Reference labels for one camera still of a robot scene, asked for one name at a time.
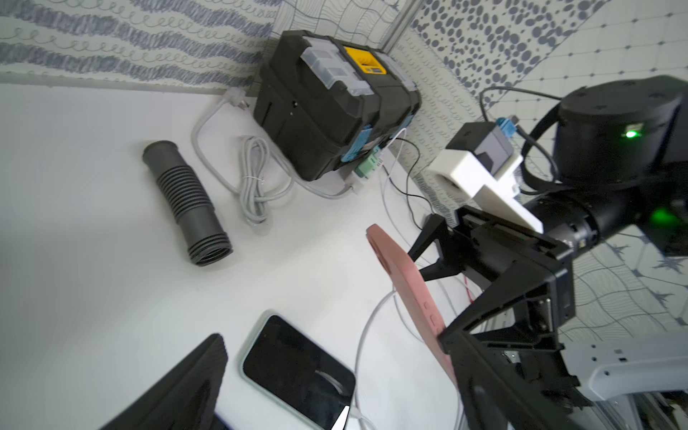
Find grey-green case phone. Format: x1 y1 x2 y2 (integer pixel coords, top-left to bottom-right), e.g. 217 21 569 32
238 311 357 429

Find pink case phone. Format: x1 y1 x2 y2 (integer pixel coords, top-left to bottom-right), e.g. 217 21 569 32
367 224 458 387

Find green charger plugs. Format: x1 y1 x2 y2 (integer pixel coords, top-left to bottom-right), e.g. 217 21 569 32
354 147 383 180

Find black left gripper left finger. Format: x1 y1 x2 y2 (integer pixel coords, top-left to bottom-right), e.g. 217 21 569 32
104 333 229 429

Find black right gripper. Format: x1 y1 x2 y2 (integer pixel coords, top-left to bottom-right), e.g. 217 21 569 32
408 207 575 398

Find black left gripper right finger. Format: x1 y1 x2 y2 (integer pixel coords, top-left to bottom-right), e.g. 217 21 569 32
448 333 580 429

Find white power strip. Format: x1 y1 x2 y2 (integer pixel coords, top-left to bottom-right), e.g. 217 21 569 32
345 172 373 195

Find black yellow toolbox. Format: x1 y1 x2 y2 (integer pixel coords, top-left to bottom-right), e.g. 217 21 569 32
254 30 422 182

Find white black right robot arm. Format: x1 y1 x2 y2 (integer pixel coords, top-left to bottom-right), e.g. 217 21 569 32
396 75 687 429

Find coiled grey power cable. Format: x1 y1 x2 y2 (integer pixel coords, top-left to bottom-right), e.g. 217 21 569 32
190 88 356 226

